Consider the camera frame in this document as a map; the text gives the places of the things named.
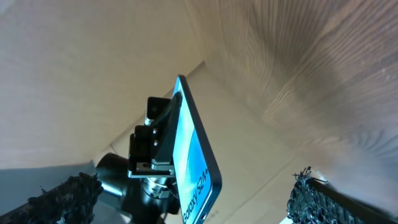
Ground Samsung Galaxy smartphone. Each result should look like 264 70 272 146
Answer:
173 75 222 224

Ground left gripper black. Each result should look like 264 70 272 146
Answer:
127 92 182 179

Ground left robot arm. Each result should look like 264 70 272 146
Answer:
96 93 182 223

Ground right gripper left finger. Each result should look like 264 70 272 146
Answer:
1 172 103 224

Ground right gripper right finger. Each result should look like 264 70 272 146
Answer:
287 166 397 224

